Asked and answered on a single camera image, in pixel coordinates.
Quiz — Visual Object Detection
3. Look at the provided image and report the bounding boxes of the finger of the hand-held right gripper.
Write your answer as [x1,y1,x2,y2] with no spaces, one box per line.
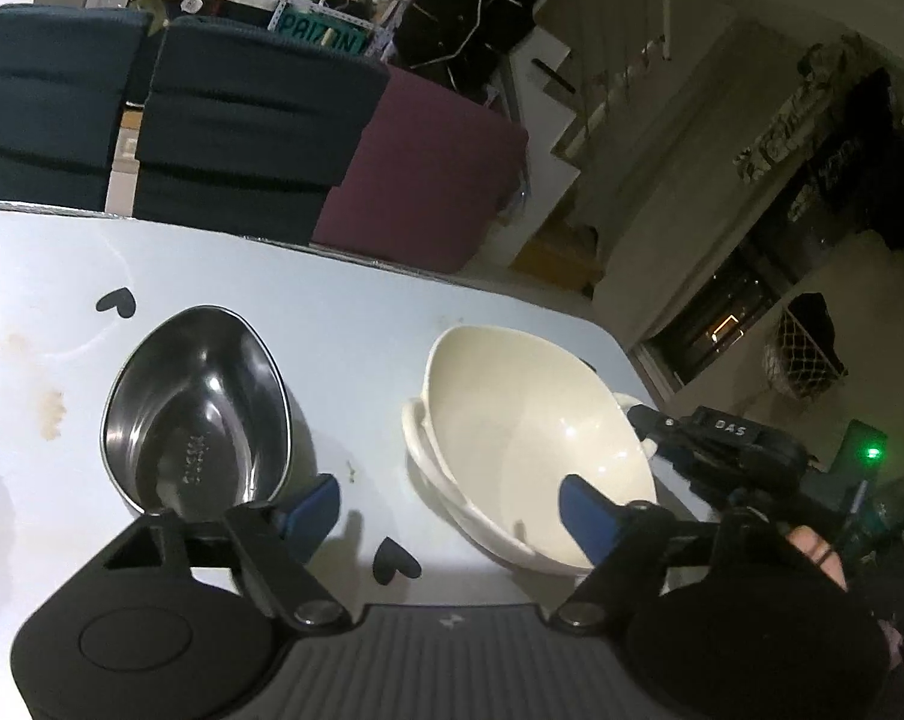
[647,442,704,492]
[624,403,694,452]

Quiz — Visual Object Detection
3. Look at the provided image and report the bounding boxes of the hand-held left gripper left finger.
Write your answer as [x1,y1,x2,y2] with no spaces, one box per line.
[103,474,346,632]

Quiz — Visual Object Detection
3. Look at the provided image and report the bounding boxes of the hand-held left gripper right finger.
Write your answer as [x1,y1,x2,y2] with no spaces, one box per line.
[552,474,790,631]

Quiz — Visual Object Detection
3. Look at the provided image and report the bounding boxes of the cream handled bowl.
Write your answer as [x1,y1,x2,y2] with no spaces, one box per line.
[403,324,659,575]

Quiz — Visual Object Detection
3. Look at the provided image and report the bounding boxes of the round steel bowl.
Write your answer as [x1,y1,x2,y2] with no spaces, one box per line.
[101,306,295,518]

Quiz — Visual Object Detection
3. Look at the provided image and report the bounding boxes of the person's right hand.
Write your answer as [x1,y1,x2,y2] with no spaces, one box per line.
[788,525,895,720]

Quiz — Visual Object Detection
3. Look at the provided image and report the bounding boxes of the net basket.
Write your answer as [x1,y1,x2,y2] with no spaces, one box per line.
[765,294,849,400]

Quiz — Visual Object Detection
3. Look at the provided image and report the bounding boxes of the hanging dark clothes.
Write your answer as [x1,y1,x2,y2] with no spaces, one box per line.
[819,67,904,250]

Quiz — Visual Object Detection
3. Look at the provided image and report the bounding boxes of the maroon chair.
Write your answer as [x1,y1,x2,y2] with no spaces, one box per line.
[313,64,529,275]

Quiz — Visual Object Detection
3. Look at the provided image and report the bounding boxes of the dark blue chair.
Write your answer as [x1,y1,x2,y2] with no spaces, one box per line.
[133,15,391,245]
[0,4,153,211]

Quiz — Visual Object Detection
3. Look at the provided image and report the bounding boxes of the black vest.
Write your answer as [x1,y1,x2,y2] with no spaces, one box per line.
[395,0,565,91]

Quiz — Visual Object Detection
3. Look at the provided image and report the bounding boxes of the teal sign plate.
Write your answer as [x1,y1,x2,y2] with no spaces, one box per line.
[275,4,367,57]

